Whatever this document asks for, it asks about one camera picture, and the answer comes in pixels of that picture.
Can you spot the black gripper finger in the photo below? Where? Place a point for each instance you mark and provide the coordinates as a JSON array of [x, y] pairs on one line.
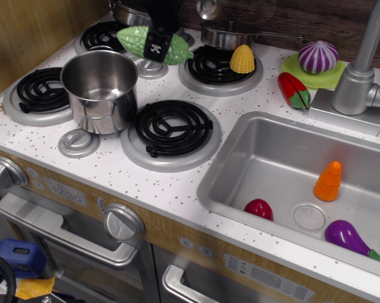
[[157, 44]]

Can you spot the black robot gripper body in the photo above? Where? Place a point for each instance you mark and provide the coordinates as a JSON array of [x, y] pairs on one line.
[[163, 14]]

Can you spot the green bumpy toy squash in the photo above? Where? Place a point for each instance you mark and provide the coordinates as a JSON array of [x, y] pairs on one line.
[[133, 40]]

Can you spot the large steel pot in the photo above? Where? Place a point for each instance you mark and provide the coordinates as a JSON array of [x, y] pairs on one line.
[[101, 87]]

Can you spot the steel pot at back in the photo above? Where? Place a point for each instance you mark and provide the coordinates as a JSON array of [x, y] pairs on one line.
[[129, 13]]

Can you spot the middle silver stovetop knob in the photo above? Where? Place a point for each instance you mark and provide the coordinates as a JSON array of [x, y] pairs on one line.
[[150, 70]]

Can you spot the silver stovetop knob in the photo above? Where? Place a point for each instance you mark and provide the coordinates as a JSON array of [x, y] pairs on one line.
[[78, 143], [150, 70], [186, 36]]

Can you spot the back silver stovetop knob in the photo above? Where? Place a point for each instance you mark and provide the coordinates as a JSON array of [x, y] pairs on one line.
[[186, 36]]

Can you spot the hanging steel ladle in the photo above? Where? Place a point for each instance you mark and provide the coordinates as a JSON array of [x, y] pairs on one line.
[[208, 9]]

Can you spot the back right black burner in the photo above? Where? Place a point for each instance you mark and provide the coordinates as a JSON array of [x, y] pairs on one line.
[[209, 73]]

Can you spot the front right black burner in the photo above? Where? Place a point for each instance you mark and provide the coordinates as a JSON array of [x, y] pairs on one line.
[[171, 136]]

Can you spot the yellow toy corn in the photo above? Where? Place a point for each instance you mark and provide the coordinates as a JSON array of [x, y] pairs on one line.
[[242, 60]]

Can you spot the front silver stovetop knob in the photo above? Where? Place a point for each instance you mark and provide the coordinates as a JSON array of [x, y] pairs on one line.
[[78, 143]]

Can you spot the front left black burner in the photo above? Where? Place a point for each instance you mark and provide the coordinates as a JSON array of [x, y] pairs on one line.
[[38, 99]]

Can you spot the red toy pepper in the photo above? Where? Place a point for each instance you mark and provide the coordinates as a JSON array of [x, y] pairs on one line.
[[294, 91]]

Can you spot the purple white toy onion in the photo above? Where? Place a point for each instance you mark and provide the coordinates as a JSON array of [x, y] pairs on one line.
[[318, 57]]

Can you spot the light green plate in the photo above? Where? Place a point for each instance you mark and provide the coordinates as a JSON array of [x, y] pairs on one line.
[[327, 80]]

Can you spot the right silver oven dial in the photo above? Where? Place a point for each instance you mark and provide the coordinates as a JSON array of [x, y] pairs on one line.
[[121, 223]]

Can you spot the silver oven dial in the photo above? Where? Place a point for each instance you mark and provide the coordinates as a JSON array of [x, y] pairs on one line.
[[11, 174], [121, 223]]

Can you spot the red toy tomato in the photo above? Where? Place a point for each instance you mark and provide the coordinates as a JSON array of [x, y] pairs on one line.
[[260, 208]]

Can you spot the left silver oven dial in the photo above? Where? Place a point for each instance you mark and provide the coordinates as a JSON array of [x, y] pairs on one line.
[[11, 174]]

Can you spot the silver toy faucet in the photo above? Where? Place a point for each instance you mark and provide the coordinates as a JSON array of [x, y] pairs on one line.
[[355, 102]]

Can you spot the orange toy carrot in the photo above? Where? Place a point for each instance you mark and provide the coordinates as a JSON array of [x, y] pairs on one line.
[[328, 184]]

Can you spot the silver sink basin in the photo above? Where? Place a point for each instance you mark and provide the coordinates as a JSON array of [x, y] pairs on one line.
[[279, 161]]

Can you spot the blue device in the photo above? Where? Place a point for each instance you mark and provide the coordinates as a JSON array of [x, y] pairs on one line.
[[26, 259]]

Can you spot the purple toy eggplant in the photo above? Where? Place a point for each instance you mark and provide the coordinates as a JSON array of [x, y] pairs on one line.
[[342, 233]]

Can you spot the yellow tape piece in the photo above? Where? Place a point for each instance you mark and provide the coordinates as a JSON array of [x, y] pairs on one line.
[[29, 288]]

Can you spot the steel saucepan with handle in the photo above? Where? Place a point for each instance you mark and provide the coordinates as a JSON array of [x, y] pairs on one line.
[[229, 35]]

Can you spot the left oven door handle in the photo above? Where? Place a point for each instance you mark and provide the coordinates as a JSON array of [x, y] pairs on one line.
[[48, 224]]

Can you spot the oven door handle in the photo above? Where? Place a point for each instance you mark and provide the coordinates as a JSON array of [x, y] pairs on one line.
[[48, 224], [172, 283]]

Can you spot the right oven door handle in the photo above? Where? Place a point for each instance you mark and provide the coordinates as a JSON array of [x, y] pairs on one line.
[[172, 283]]

